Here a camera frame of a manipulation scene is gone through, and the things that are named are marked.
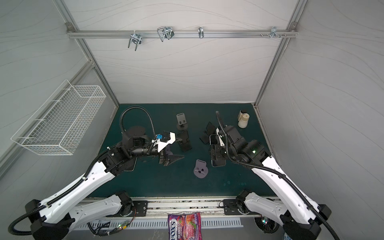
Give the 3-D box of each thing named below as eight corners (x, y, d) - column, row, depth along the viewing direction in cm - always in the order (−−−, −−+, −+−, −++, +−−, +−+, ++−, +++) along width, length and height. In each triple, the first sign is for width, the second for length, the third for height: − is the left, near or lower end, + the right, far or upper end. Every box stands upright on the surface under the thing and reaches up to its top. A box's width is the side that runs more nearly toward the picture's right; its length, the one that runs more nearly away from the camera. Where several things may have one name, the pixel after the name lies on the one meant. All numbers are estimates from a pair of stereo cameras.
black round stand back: (178, 132, 106) (177, 123, 98) (176, 122, 111) (174, 113, 103) (187, 130, 107) (186, 121, 99) (184, 121, 112) (183, 111, 104)
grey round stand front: (193, 176, 86) (193, 169, 78) (197, 166, 90) (197, 158, 82) (205, 180, 84) (207, 173, 76) (208, 169, 88) (210, 162, 80)
